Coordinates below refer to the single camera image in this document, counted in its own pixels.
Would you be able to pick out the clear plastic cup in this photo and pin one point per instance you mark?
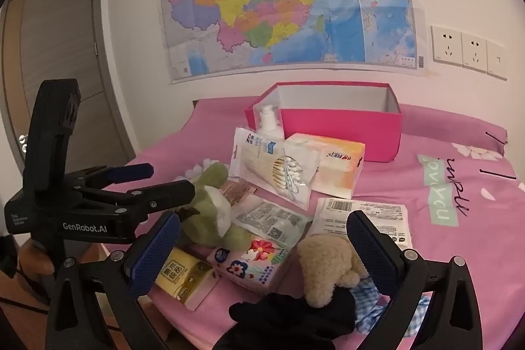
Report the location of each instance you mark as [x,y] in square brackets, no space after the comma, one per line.
[268,124]

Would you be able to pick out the pink cardboard box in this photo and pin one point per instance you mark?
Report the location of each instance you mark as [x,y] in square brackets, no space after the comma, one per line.
[340,132]

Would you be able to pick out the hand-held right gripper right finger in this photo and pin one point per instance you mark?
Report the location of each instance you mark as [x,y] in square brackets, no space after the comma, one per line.
[369,247]

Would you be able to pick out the white wall socket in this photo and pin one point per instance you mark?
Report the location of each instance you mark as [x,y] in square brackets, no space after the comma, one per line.
[446,45]
[474,50]

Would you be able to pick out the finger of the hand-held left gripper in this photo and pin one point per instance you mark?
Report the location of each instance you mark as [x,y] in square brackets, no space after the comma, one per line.
[172,192]
[131,171]

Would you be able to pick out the clear grey printed packet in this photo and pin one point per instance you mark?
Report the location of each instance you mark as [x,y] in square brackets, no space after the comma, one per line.
[270,223]

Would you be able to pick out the large orange tissue pack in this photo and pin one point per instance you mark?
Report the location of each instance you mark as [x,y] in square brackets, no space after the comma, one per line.
[340,169]

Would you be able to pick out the grey wooden door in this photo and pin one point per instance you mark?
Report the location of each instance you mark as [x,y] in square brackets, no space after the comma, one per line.
[61,26]

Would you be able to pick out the white barcode packet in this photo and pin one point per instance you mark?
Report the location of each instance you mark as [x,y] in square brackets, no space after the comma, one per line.
[385,214]

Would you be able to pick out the colourful wall map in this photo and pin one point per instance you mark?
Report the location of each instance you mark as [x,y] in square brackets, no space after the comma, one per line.
[266,5]

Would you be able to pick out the blue checked scrunchie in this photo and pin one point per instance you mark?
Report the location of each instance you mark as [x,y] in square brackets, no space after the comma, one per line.
[369,309]

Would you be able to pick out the beige plush toy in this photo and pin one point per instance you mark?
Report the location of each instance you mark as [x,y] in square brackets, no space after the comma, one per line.
[324,268]

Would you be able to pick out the white wall switch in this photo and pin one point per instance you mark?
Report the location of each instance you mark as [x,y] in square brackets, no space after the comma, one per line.
[497,59]

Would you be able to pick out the person's left hand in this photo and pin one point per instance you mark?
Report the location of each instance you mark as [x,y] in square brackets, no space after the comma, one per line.
[37,255]

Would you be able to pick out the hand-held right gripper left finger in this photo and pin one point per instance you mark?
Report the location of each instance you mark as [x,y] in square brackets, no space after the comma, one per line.
[158,247]

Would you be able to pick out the yellow tissue pack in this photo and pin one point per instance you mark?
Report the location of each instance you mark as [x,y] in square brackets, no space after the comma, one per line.
[184,276]

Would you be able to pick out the green plush toy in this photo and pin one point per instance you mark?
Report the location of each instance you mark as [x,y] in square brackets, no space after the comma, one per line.
[209,177]

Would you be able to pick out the pink snack packet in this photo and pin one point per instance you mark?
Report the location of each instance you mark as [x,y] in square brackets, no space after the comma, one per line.
[238,190]

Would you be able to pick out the floral tissue pack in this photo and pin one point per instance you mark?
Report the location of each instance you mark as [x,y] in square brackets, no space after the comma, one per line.
[246,264]

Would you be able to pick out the black scrunchie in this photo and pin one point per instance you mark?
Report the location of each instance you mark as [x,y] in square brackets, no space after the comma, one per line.
[287,321]

